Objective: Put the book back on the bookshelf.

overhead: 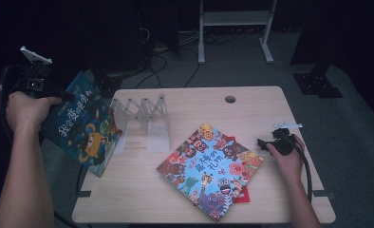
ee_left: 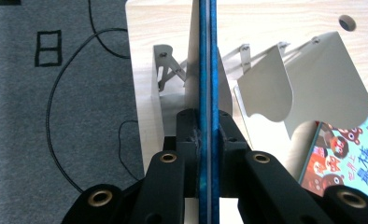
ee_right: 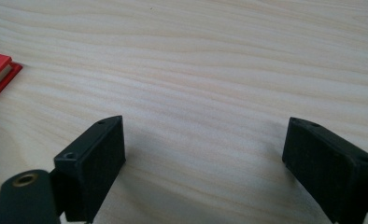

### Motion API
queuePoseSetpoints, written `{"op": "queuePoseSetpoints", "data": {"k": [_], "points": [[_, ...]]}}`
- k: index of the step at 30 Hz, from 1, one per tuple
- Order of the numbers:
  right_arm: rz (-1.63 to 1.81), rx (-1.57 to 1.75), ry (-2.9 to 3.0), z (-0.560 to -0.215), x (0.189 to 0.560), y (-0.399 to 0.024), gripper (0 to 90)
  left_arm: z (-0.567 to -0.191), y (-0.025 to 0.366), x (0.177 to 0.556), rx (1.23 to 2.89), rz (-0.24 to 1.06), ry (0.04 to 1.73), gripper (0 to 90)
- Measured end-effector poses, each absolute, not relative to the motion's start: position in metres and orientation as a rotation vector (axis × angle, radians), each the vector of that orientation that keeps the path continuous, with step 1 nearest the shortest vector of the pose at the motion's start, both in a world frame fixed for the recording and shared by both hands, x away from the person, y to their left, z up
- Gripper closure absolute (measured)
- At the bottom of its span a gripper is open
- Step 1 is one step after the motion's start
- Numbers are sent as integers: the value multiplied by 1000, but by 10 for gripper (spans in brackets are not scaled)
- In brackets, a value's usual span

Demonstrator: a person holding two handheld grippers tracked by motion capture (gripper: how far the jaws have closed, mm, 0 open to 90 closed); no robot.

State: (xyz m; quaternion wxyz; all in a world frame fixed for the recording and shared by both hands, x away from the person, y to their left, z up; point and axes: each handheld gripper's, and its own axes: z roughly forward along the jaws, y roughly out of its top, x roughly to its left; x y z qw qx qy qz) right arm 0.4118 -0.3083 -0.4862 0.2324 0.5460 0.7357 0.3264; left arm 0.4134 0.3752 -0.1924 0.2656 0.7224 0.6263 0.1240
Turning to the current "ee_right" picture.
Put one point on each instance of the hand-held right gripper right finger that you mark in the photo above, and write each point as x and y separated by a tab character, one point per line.
331	171

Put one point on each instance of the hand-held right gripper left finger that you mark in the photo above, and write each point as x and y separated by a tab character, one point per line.
92	168

